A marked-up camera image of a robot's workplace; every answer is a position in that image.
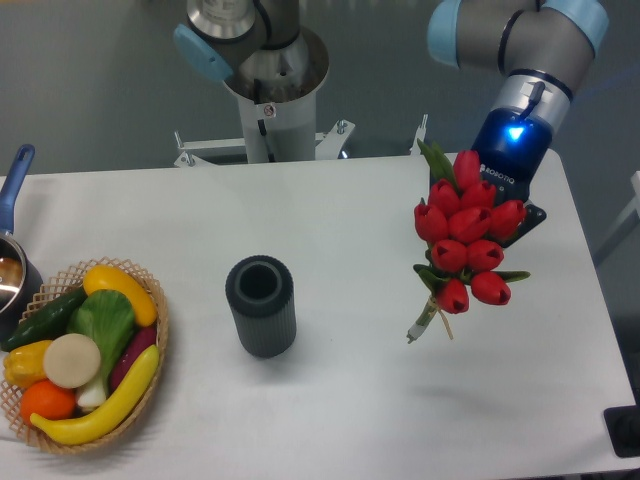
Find purple sweet potato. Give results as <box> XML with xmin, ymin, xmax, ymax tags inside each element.
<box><xmin>109</xmin><ymin>326</ymin><xmax>156</xmax><ymax>392</ymax></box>

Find red tulip bouquet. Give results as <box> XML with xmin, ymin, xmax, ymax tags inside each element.
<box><xmin>406</xmin><ymin>141</ymin><xmax>529</xmax><ymax>343</ymax></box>

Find white frame at right edge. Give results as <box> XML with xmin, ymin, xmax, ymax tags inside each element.
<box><xmin>592</xmin><ymin>171</ymin><xmax>639</xmax><ymax>264</ymax></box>

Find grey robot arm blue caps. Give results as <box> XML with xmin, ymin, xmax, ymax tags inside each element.
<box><xmin>173</xmin><ymin>1</ymin><xmax>609</xmax><ymax>202</ymax></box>

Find dark grey ribbed vase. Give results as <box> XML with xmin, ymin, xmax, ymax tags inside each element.
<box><xmin>225</xmin><ymin>255</ymin><xmax>297</xmax><ymax>358</ymax></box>

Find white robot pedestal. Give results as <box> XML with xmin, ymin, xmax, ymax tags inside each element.
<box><xmin>225</xmin><ymin>27</ymin><xmax>329</xmax><ymax>164</ymax></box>

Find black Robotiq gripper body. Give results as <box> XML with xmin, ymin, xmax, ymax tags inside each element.
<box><xmin>470</xmin><ymin>108</ymin><xmax>553</xmax><ymax>204</ymax></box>

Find green cucumber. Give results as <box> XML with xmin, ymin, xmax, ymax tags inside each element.
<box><xmin>1</xmin><ymin>287</ymin><xmax>87</xmax><ymax>352</ymax></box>

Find woven wicker basket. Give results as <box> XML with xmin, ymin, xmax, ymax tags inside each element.
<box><xmin>1</xmin><ymin>257</ymin><xmax>169</xmax><ymax>455</ymax></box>

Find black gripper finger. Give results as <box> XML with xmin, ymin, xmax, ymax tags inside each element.
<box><xmin>501</xmin><ymin>200</ymin><xmax>547</xmax><ymax>248</ymax></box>

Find yellow bell pepper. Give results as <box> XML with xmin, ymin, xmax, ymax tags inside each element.
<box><xmin>3</xmin><ymin>340</ymin><xmax>52</xmax><ymax>389</ymax></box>

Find white metal mounting frame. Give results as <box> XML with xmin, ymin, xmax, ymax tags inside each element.
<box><xmin>173</xmin><ymin>113</ymin><xmax>429</xmax><ymax>168</ymax></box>

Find black device at table edge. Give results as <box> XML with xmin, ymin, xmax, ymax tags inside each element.
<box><xmin>603</xmin><ymin>405</ymin><xmax>639</xmax><ymax>458</ymax></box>

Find green bok choy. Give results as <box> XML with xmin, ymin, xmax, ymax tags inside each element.
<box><xmin>66</xmin><ymin>290</ymin><xmax>135</xmax><ymax>413</ymax></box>

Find blue handled saucepan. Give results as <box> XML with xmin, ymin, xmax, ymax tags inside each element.
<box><xmin>1</xmin><ymin>144</ymin><xmax>42</xmax><ymax>341</ymax></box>

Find orange fruit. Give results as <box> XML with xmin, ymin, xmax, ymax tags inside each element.
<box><xmin>20</xmin><ymin>380</ymin><xmax>76</xmax><ymax>425</ymax></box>

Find yellow banana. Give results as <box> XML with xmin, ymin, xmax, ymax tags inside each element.
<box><xmin>30</xmin><ymin>345</ymin><xmax>160</xmax><ymax>446</ymax></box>

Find beige round disc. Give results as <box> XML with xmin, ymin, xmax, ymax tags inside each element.
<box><xmin>43</xmin><ymin>333</ymin><xmax>101</xmax><ymax>389</ymax></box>

